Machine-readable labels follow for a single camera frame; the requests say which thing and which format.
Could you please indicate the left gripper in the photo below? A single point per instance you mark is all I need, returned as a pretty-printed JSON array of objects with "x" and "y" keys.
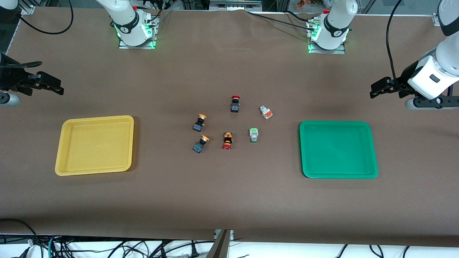
[{"x": 402, "y": 82}]

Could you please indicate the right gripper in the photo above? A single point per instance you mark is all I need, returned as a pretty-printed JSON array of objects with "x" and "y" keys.
[{"x": 10, "y": 77}]

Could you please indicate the white pushbutton orange block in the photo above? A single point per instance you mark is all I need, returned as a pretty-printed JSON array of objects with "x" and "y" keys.
[{"x": 266, "y": 113}]

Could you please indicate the white pushbutton green block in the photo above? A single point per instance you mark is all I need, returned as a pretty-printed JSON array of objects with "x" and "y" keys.
[{"x": 254, "y": 134}]

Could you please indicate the yellow pushbutton black body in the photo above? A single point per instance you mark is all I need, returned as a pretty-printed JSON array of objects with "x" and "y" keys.
[
  {"x": 199, "y": 124},
  {"x": 199, "y": 146}
]

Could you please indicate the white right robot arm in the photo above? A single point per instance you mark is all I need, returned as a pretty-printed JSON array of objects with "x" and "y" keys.
[{"x": 125, "y": 18}]

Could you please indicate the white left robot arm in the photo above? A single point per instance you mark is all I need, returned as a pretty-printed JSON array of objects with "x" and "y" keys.
[{"x": 335, "y": 21}]

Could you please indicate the yellow plastic tray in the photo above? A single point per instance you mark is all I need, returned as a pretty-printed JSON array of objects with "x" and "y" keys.
[{"x": 95, "y": 147}]

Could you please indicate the green plastic tray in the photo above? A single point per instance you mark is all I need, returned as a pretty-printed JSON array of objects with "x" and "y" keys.
[{"x": 339, "y": 150}]

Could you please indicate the red pushbutton black body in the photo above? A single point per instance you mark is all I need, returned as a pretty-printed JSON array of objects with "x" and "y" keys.
[{"x": 235, "y": 106}]

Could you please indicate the red pushbutton orange body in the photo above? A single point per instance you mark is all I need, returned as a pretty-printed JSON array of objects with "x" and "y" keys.
[{"x": 227, "y": 139}]

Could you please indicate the brown table cover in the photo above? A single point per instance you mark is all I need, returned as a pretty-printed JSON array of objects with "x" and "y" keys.
[{"x": 229, "y": 197}]

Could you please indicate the aluminium corner bracket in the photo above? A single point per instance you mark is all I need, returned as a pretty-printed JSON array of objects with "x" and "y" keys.
[
  {"x": 28, "y": 9},
  {"x": 438, "y": 18}
]

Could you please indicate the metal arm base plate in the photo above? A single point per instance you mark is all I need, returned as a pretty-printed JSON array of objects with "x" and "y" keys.
[
  {"x": 326, "y": 52},
  {"x": 138, "y": 47}
]

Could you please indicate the table support post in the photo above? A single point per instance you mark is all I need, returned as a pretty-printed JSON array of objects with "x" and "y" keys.
[{"x": 220, "y": 247}]

